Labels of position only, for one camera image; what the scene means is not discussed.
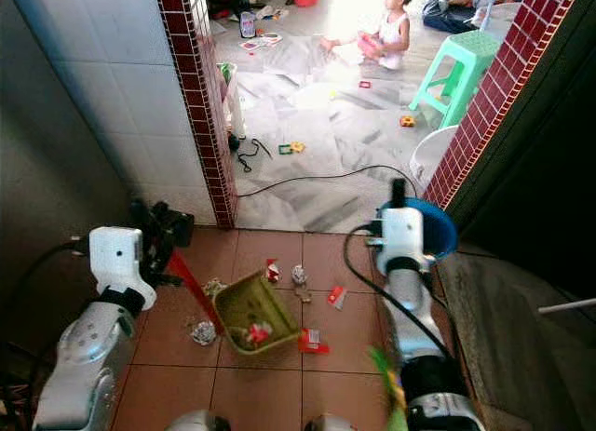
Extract picture book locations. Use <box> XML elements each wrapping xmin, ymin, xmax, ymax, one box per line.
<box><xmin>240</xmin><ymin>34</ymin><xmax>283</xmax><ymax>53</ymax></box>

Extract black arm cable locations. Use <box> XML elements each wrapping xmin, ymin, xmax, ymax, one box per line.
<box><xmin>343</xmin><ymin>223</ymin><xmax>457</xmax><ymax>359</ymax></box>
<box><xmin>7</xmin><ymin>243</ymin><xmax>92</xmax><ymax>357</ymax></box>

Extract silver right robot leg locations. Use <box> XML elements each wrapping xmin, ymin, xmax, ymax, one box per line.
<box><xmin>303</xmin><ymin>414</ymin><xmax>355</xmax><ymax>431</ymax></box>

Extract person lying in jeans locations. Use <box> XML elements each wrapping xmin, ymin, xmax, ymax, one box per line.
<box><xmin>422</xmin><ymin>0</ymin><xmax>528</xmax><ymax>34</ymax></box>

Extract long black floor cable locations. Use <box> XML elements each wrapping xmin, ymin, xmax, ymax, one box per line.
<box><xmin>237</xmin><ymin>164</ymin><xmax>420</xmax><ymax>199</ymax></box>

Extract blue-handled broom green bristles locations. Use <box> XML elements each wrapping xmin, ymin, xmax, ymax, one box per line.
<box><xmin>368</xmin><ymin>347</ymin><xmax>411</xmax><ymax>431</ymax></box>

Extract blue plastic bucket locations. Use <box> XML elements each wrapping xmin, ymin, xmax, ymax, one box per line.
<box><xmin>375</xmin><ymin>198</ymin><xmax>459</xmax><ymax>261</ymax></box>

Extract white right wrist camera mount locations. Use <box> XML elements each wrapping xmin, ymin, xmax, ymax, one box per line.
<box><xmin>377</xmin><ymin>208</ymin><xmax>429</xmax><ymax>274</ymax></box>

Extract olive dustpan with red handle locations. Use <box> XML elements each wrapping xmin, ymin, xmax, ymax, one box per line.
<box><xmin>169</xmin><ymin>249</ymin><xmax>304</xmax><ymax>357</ymax></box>

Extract pink toy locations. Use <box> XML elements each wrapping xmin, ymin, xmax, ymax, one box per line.
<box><xmin>359</xmin><ymin>33</ymin><xmax>387</xmax><ymax>60</ymax></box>

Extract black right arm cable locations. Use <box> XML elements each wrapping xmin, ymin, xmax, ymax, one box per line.
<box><xmin>343</xmin><ymin>223</ymin><xmax>457</xmax><ymax>359</ymax></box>

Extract large crumpled paper ball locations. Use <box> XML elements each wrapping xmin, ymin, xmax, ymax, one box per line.
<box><xmin>191</xmin><ymin>321</ymin><xmax>217</xmax><ymax>346</ymax></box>

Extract silver robot leg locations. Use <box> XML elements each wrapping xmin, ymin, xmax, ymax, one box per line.
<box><xmin>303</xmin><ymin>414</ymin><xmax>355</xmax><ymax>431</ymax></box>
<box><xmin>166</xmin><ymin>411</ymin><xmax>230</xmax><ymax>431</ymax></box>

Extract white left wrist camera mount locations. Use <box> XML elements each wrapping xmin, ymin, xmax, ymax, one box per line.
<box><xmin>90</xmin><ymin>227</ymin><xmax>157</xmax><ymax>311</ymax></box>

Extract child in white top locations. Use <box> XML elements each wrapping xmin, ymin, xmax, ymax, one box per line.
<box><xmin>318</xmin><ymin>0</ymin><xmax>418</xmax><ymax>71</ymax></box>

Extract white plastic bucket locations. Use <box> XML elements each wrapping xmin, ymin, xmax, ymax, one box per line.
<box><xmin>409</xmin><ymin>126</ymin><xmax>459</xmax><ymax>186</ymax></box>

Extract coiled black cable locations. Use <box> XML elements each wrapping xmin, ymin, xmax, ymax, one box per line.
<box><xmin>231</xmin><ymin>135</ymin><xmax>273</xmax><ymax>173</ymax></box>

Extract silver left robot leg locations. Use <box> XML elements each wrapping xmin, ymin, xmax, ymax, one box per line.
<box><xmin>166</xmin><ymin>411</ymin><xmax>230</xmax><ymax>431</ymax></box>

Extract green plastic stool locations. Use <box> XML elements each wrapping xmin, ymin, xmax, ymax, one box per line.
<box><xmin>408</xmin><ymin>29</ymin><xmax>505</xmax><ymax>130</ymax></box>

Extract white rod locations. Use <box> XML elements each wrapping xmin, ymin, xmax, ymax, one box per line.
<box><xmin>538</xmin><ymin>299</ymin><xmax>596</xmax><ymax>316</ymax></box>

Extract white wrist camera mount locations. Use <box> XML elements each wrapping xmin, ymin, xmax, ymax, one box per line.
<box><xmin>90</xmin><ymin>227</ymin><xmax>157</xmax><ymax>311</ymax></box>
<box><xmin>377</xmin><ymin>208</ymin><xmax>429</xmax><ymax>274</ymax></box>

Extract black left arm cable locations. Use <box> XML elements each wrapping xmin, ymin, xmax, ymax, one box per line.
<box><xmin>7</xmin><ymin>243</ymin><xmax>92</xmax><ymax>357</ymax></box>

